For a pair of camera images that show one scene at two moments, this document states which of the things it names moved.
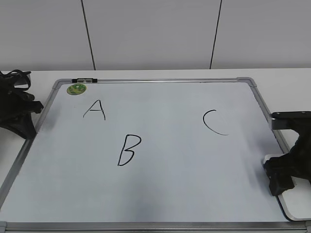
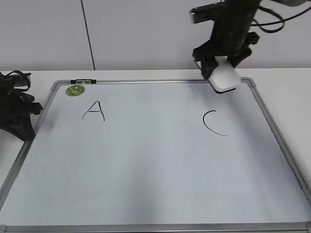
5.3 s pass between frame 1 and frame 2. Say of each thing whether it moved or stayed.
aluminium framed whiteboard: stayed
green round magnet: stayed
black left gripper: stayed
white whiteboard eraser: moved
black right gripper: moved
